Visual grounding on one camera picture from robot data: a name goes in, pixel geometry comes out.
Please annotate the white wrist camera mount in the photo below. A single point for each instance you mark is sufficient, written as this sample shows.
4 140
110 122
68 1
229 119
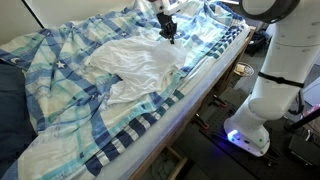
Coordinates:
175 5

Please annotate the round floor bowl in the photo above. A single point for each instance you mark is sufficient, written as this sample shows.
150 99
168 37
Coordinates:
244 69

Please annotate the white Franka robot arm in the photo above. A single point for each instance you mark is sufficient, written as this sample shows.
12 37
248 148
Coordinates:
283 60

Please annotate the black box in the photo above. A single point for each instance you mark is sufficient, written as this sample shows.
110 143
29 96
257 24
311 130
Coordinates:
305 150

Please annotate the dark blue pillow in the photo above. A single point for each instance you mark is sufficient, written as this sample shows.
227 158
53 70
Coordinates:
13 116

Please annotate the white t-shirt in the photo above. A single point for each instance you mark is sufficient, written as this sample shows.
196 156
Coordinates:
136 66

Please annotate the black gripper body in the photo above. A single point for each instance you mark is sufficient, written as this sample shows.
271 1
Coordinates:
165 22

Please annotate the wooden bed frame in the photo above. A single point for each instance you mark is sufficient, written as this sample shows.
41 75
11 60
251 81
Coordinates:
185 117

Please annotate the blue white plaid duvet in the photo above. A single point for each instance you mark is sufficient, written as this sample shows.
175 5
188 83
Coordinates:
66 100

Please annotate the black tripod leg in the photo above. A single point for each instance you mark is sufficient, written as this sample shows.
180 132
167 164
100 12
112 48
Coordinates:
301 121

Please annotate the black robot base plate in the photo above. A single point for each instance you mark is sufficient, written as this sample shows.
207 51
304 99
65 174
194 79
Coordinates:
216 151

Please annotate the black bag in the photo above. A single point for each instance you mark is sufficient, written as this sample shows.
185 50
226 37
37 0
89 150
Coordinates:
256 41

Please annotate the red black clamp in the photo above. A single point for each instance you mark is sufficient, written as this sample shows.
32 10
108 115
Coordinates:
218 102
201 122

